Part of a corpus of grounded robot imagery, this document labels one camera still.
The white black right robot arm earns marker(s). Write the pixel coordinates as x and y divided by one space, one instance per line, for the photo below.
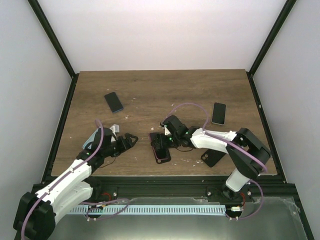
247 152

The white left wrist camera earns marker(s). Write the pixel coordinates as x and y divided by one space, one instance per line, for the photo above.
115 129

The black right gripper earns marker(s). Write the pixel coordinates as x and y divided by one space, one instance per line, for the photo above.
159 142

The blue phone black screen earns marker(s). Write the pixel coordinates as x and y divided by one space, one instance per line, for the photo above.
113 102

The magenta phone black screen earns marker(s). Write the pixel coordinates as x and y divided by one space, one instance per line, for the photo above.
158 144

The grey metal front plate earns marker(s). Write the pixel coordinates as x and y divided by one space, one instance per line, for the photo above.
278 219

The light blue slotted cable duct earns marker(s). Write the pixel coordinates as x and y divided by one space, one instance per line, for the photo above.
202 210

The small black phone case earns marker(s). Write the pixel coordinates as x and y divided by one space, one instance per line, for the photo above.
212 157

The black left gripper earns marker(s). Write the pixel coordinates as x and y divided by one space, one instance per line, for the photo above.
125 146

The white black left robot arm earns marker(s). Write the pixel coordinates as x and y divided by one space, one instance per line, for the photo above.
38 213

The black frame post right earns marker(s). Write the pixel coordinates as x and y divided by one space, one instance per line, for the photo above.
280 20

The black frame post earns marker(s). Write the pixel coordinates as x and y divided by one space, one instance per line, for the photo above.
280 20
43 20

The black frame post left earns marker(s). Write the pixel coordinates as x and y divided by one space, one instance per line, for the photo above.
43 20

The large black phone case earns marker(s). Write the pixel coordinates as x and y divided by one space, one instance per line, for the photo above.
162 156

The white phone black screen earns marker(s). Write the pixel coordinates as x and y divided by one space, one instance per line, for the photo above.
218 113

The light blue phone case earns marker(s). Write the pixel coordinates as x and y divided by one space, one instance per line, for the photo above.
89 141

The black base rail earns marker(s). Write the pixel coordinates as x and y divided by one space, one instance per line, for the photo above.
209 187

